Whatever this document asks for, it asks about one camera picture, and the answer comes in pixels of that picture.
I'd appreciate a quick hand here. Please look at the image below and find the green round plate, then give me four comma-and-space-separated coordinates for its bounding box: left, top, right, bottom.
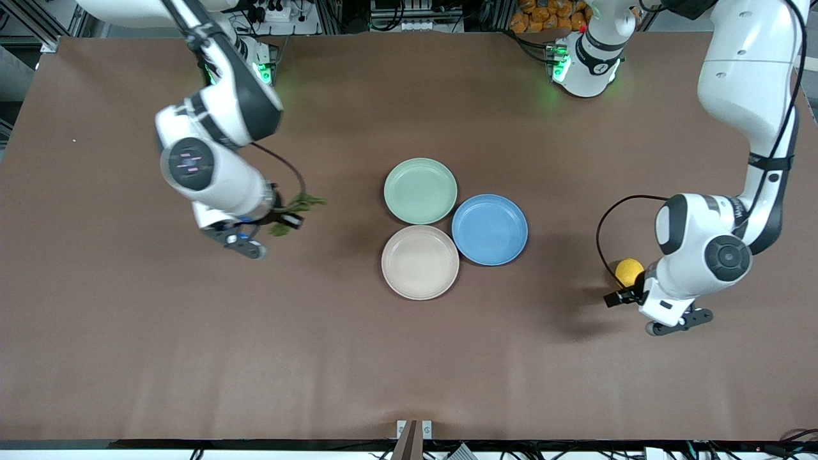
383, 157, 459, 226

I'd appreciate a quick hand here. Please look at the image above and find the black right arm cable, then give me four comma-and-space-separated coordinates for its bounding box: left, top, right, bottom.
251, 141, 307, 199

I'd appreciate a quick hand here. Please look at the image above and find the bag of oranges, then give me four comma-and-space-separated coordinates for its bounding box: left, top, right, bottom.
509, 0, 590, 34

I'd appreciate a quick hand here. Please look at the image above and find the green lettuce leaf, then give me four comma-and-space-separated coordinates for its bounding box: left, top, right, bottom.
267, 193, 327, 238

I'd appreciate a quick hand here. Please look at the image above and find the yellow lemon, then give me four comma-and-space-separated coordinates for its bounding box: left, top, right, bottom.
614, 257, 646, 289

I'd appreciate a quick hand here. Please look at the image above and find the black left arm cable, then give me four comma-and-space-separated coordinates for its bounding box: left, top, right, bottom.
596, 194, 669, 282

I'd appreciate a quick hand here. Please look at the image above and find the brown wedge post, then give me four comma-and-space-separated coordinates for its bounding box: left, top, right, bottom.
390, 420, 424, 460

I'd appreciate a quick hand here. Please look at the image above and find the black base cable bundle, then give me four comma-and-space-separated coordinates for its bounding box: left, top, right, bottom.
505, 29, 557, 65

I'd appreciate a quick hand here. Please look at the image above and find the white power strip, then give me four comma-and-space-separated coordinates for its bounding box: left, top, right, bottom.
242, 0, 320, 36

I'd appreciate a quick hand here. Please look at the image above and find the aluminium frame profile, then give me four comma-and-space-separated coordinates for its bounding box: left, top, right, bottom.
0, 0, 96, 53

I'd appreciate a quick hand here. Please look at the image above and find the blue round plate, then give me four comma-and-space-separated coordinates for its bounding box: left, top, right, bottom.
451, 194, 530, 267

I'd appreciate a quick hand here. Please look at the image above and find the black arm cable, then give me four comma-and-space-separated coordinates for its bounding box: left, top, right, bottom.
596, 194, 669, 282
251, 141, 307, 199

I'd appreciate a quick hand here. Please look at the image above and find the beige round plate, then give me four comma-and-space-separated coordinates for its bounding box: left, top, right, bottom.
381, 225, 460, 302

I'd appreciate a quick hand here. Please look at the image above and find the small metal table bracket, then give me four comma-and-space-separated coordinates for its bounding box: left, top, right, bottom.
396, 420, 433, 441

